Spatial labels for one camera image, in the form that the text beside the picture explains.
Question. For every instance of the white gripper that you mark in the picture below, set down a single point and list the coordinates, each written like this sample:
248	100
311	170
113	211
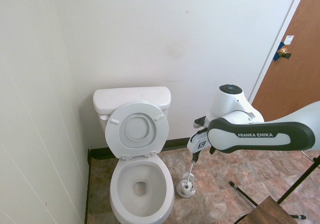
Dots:
198	141

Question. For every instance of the white grey toilet brush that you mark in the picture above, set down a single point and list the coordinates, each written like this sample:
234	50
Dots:
189	171

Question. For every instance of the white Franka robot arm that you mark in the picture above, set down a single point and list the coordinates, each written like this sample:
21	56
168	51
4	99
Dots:
225	138

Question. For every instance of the white toilet bowl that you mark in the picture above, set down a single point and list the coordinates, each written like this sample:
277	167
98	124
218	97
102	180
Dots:
165	174

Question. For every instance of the white toilet brush holder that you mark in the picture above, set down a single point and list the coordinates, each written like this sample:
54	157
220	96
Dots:
185	194

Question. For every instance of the white toilet seat and lid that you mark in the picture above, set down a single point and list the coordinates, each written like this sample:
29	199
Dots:
137	131

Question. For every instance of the white toilet tank lid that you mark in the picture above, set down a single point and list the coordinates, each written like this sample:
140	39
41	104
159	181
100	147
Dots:
130	96

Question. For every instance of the blue tape strip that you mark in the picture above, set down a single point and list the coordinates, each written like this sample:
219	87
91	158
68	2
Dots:
276	56

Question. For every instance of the brown wooden door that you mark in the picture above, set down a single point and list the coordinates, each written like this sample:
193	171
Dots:
300	78

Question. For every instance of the brass door knob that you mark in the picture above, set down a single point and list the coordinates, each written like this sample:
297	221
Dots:
283	52

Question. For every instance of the small white door label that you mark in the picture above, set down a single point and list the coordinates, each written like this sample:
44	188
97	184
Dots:
289	40

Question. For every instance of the black camera tripod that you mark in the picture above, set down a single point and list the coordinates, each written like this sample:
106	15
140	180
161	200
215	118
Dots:
300	178

